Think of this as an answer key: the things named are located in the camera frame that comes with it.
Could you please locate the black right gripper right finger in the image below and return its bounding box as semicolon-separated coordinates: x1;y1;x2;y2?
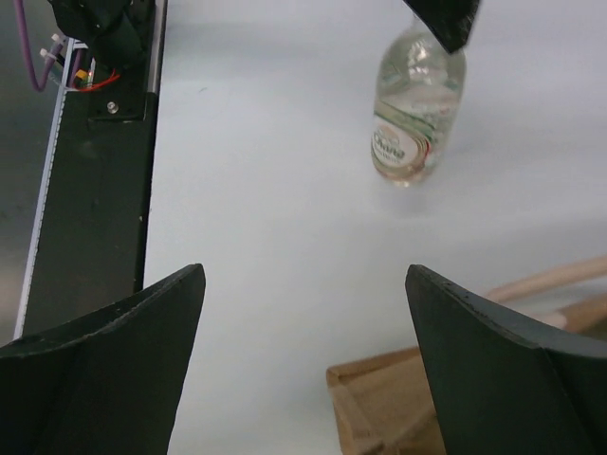
405;264;606;454

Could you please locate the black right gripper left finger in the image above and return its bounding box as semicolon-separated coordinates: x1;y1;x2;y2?
1;264;205;454

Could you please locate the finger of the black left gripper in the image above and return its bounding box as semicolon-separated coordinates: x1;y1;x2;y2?
404;0;482;53

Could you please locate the small clear glass bottle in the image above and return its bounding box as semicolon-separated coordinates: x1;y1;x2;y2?
371;17;467;187

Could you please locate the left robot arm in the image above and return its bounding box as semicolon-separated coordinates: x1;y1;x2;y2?
50;0;481;69

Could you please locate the brown canvas tote bag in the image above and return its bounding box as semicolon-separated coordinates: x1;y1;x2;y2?
326;255;606;454

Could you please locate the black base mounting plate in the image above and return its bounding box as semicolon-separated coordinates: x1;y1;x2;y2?
22;1;167;336

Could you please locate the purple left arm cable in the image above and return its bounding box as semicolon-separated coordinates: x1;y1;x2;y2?
12;0;65;92

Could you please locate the white slotted cable duct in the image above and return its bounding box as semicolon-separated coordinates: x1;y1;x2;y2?
13;38;85;339

